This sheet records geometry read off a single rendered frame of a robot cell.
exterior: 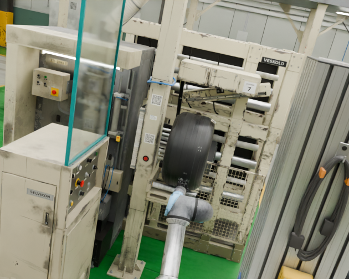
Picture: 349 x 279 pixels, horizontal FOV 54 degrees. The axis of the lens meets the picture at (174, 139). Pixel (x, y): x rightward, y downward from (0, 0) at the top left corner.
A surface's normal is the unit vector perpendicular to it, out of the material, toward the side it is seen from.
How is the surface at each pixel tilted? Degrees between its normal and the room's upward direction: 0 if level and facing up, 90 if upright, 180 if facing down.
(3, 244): 90
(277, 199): 90
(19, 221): 90
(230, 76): 90
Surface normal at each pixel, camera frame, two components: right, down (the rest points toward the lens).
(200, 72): -0.17, 0.29
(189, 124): 0.07, -0.64
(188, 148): -0.07, -0.13
